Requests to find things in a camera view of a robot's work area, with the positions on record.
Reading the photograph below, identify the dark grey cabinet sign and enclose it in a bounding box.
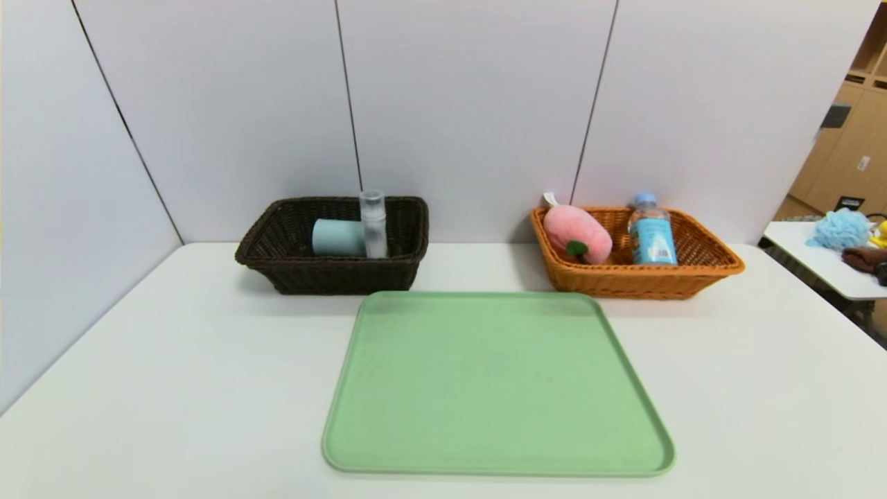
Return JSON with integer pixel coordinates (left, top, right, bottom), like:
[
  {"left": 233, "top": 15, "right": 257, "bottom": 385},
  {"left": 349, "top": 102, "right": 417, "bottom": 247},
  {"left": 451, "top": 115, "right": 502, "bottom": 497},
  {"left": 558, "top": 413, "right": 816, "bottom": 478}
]
[{"left": 821, "top": 102, "right": 853, "bottom": 130}]

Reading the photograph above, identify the light green plastic tray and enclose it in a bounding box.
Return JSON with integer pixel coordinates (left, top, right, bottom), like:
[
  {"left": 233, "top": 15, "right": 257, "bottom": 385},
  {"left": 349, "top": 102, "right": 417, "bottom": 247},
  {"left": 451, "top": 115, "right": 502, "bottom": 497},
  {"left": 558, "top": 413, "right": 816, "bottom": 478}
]
[{"left": 322, "top": 290, "right": 676, "bottom": 478}]

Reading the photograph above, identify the small translucent spray bottle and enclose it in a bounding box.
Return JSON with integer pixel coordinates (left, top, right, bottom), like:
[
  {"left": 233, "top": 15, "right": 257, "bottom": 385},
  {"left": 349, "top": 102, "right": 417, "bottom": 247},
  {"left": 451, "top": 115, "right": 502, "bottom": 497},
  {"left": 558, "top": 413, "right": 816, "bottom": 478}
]
[{"left": 359, "top": 190, "right": 389, "bottom": 259}]

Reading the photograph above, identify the water bottle with blue label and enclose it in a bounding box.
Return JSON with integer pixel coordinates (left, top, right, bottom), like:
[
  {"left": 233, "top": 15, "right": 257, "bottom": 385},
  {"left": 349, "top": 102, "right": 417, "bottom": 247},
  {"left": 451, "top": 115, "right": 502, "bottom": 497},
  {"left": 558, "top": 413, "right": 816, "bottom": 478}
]
[{"left": 628, "top": 193, "right": 678, "bottom": 265}]

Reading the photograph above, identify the light blue bath pouf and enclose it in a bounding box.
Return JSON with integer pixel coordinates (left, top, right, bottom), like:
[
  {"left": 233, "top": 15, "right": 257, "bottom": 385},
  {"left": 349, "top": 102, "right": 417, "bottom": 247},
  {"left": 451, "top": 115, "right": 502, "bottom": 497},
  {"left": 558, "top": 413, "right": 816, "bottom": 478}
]
[{"left": 807, "top": 208, "right": 872, "bottom": 251}]

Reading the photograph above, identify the white side table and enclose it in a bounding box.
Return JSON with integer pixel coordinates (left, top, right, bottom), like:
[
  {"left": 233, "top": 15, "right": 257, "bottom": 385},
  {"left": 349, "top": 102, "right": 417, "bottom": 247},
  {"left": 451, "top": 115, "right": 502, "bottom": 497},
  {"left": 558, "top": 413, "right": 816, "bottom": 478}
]
[{"left": 760, "top": 220, "right": 887, "bottom": 302}]

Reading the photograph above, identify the dark brown wicker basket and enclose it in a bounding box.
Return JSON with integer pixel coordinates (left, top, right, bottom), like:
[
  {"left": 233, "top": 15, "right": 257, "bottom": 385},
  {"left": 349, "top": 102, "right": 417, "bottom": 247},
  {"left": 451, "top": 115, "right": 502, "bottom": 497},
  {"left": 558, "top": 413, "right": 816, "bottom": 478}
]
[{"left": 234, "top": 196, "right": 430, "bottom": 295}]

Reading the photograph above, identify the wooden cabinet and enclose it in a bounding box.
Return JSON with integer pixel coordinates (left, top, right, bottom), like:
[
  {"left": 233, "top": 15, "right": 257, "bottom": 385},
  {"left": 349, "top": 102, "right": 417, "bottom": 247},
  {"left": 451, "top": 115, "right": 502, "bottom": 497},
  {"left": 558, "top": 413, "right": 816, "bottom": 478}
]
[{"left": 773, "top": 3, "right": 887, "bottom": 222}]

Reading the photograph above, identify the orange wicker basket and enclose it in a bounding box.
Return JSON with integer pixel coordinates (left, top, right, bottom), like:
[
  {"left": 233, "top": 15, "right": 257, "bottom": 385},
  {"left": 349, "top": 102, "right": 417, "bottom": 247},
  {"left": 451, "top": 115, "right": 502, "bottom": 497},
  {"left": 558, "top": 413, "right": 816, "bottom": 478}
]
[{"left": 531, "top": 206, "right": 746, "bottom": 300}]

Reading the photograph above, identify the blue-grey plastic cup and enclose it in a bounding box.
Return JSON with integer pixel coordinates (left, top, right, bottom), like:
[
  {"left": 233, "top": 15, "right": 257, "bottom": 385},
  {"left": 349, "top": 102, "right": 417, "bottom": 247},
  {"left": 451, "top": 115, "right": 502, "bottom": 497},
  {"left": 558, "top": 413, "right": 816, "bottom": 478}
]
[{"left": 311, "top": 218, "right": 367, "bottom": 258}]

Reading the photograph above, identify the pink plush peach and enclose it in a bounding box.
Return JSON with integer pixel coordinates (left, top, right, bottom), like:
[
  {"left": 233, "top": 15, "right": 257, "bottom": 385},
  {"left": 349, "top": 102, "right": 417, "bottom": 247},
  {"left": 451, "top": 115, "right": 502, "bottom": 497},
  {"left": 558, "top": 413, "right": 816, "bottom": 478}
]
[{"left": 542, "top": 192, "right": 614, "bottom": 265}]

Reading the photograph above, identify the brown cloth item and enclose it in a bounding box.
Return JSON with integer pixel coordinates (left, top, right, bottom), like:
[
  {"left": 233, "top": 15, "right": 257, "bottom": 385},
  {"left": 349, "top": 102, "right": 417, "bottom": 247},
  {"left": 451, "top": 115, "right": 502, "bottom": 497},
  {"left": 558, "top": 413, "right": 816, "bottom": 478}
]
[{"left": 842, "top": 247, "right": 887, "bottom": 286}]

